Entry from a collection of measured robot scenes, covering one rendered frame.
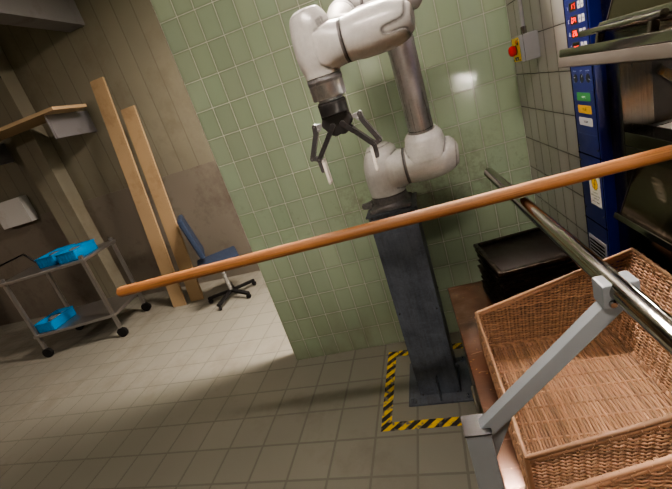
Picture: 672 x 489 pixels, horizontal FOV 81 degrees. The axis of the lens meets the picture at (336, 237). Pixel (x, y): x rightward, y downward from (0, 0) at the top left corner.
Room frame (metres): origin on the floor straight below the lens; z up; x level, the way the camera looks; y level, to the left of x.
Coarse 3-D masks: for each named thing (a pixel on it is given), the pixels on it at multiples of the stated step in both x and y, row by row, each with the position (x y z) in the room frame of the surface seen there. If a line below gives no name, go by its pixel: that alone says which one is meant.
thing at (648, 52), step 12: (636, 48) 0.73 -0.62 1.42; (648, 48) 0.69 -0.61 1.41; (660, 48) 0.66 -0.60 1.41; (564, 60) 1.03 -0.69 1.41; (576, 60) 0.96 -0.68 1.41; (588, 60) 0.90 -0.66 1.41; (600, 60) 0.85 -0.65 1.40; (612, 60) 0.80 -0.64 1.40; (624, 60) 0.76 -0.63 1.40; (636, 60) 0.72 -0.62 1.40; (648, 60) 0.69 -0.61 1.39
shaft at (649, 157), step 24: (600, 168) 0.77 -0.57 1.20; (624, 168) 0.76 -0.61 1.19; (504, 192) 0.82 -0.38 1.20; (528, 192) 0.81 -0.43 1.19; (408, 216) 0.87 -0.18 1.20; (432, 216) 0.86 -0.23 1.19; (312, 240) 0.93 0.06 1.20; (336, 240) 0.91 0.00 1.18; (216, 264) 1.00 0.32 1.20; (240, 264) 0.98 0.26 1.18; (120, 288) 1.07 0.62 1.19; (144, 288) 1.05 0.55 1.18
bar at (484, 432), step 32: (544, 224) 0.67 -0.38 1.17; (576, 256) 0.53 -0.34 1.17; (608, 288) 0.43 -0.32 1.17; (576, 320) 0.47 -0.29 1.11; (608, 320) 0.44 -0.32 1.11; (640, 320) 0.37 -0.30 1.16; (576, 352) 0.45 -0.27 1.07; (544, 384) 0.46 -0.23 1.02; (480, 416) 0.51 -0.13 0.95; (512, 416) 0.47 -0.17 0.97; (480, 448) 0.48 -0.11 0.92; (480, 480) 0.48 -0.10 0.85
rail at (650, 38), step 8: (656, 32) 0.68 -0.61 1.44; (664, 32) 0.65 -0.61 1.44; (608, 40) 0.83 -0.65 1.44; (616, 40) 0.80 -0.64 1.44; (624, 40) 0.77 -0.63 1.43; (632, 40) 0.74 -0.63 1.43; (640, 40) 0.72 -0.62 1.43; (648, 40) 0.69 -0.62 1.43; (656, 40) 0.67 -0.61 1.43; (664, 40) 0.65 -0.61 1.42; (568, 48) 1.02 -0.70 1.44; (576, 48) 0.97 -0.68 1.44; (584, 48) 0.93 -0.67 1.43; (592, 48) 0.89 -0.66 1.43; (600, 48) 0.86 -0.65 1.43; (608, 48) 0.82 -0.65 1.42; (616, 48) 0.79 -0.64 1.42; (624, 48) 0.77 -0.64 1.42; (560, 56) 1.06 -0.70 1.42; (568, 56) 1.02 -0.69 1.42
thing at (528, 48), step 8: (528, 32) 1.59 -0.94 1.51; (536, 32) 1.58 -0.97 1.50; (512, 40) 1.67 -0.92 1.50; (520, 40) 1.59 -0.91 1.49; (528, 40) 1.59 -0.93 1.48; (536, 40) 1.58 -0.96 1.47; (520, 48) 1.60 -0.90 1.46; (528, 48) 1.59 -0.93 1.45; (536, 48) 1.58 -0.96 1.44; (520, 56) 1.60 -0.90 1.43; (528, 56) 1.59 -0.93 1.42; (536, 56) 1.58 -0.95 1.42
